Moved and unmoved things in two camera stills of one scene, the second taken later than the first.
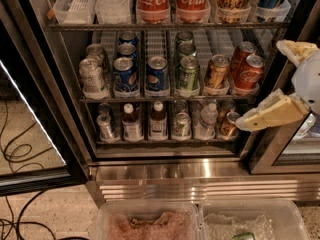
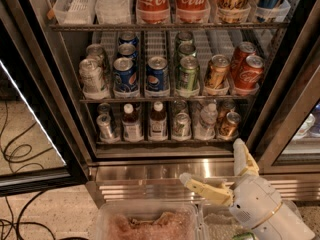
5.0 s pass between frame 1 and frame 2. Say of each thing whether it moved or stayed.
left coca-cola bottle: stayed
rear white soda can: stayed
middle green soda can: stayed
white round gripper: moved
